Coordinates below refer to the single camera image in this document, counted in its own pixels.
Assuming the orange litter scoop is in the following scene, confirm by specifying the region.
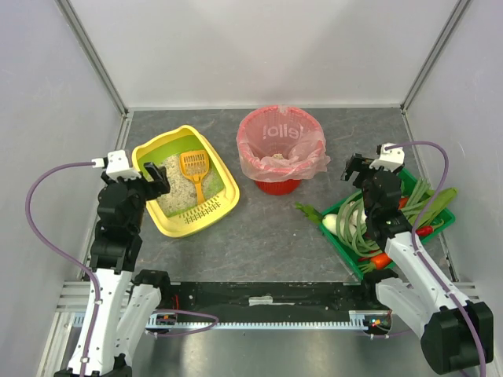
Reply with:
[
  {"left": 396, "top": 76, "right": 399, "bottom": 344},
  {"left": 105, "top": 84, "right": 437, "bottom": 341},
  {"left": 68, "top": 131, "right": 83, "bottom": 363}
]
[{"left": 179, "top": 150, "right": 210, "bottom": 205}]

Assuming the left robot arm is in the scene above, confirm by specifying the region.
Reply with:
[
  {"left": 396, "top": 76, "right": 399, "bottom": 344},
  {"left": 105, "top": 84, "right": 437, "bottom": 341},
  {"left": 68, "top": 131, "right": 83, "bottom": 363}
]
[{"left": 56, "top": 151, "right": 170, "bottom": 376}]

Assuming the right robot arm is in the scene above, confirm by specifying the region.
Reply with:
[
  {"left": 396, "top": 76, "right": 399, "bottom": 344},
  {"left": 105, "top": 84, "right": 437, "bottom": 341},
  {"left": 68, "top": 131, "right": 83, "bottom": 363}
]
[{"left": 341, "top": 153, "right": 494, "bottom": 375}]

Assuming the cat litter sand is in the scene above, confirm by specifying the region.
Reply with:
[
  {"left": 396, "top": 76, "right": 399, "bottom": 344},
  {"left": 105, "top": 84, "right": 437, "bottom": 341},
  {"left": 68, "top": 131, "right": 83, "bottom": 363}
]
[{"left": 157, "top": 154, "right": 222, "bottom": 217}]

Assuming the yellow litter box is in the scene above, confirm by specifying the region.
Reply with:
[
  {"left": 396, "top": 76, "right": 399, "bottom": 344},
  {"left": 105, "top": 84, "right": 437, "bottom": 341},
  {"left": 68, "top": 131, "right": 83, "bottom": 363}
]
[{"left": 131, "top": 125, "right": 240, "bottom": 238}]

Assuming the green vegetable tray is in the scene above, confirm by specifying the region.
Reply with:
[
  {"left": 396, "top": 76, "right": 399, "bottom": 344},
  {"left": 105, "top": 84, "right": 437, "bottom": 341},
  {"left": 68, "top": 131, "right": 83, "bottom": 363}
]
[{"left": 318, "top": 170, "right": 455, "bottom": 280}]

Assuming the green long beans bundle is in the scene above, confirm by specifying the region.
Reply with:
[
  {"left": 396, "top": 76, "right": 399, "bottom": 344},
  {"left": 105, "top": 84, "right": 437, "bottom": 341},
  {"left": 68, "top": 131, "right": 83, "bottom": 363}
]
[{"left": 337, "top": 178, "right": 431, "bottom": 257}]

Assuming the white radish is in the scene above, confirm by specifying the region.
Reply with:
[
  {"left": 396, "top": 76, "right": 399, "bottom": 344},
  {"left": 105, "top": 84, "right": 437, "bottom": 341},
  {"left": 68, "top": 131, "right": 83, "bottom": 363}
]
[{"left": 321, "top": 214, "right": 338, "bottom": 236}]

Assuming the red plastic waste basket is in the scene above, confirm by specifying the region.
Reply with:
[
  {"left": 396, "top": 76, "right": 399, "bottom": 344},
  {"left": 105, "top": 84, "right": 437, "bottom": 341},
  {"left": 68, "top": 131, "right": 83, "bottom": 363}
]
[{"left": 237, "top": 104, "right": 325, "bottom": 196}]

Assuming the pink plastic bin liner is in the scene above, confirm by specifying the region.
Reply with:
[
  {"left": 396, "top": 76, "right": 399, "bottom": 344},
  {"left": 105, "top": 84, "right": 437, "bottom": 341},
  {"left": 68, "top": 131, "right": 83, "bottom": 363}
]
[{"left": 236, "top": 104, "right": 332, "bottom": 181}]

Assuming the green leafy vegetable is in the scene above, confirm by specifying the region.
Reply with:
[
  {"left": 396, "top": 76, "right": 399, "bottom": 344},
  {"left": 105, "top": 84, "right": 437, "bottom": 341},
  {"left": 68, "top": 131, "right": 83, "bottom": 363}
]
[{"left": 403, "top": 188, "right": 458, "bottom": 228}]

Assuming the red chili pepper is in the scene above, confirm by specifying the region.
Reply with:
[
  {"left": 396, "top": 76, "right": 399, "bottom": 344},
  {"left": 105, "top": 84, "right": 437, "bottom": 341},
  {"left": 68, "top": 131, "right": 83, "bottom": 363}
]
[{"left": 416, "top": 220, "right": 444, "bottom": 237}]

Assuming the orange carrot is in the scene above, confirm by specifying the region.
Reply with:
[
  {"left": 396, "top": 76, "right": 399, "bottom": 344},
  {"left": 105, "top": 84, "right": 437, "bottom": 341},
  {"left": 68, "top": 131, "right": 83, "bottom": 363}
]
[{"left": 358, "top": 253, "right": 392, "bottom": 273}]

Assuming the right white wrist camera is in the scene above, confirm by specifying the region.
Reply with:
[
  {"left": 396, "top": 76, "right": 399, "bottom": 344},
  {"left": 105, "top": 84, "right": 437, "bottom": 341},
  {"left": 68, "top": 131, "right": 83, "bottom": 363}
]
[{"left": 369, "top": 143, "right": 405, "bottom": 173}]

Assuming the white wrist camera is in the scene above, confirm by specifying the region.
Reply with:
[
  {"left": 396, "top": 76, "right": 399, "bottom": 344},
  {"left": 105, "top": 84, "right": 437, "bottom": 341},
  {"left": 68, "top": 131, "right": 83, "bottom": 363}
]
[
  {"left": 369, "top": 143, "right": 405, "bottom": 173},
  {"left": 91, "top": 150, "right": 141, "bottom": 182}
]

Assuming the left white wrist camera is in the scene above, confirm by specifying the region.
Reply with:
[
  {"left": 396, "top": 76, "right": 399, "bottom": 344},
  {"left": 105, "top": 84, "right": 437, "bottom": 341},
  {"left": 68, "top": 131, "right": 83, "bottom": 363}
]
[{"left": 91, "top": 150, "right": 141, "bottom": 182}]

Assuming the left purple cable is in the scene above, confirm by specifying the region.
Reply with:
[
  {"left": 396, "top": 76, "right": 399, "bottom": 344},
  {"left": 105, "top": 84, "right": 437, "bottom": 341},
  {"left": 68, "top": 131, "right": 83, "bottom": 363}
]
[{"left": 25, "top": 161, "right": 102, "bottom": 377}]

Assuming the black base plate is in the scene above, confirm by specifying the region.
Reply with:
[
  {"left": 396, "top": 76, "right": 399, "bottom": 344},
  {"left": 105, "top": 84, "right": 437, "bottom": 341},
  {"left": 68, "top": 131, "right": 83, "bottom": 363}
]
[{"left": 158, "top": 281, "right": 388, "bottom": 313}]

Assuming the grey slotted cable duct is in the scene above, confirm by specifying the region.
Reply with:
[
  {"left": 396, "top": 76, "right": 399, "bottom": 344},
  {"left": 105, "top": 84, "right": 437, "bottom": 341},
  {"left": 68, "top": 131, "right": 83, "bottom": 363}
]
[{"left": 145, "top": 311, "right": 391, "bottom": 331}]

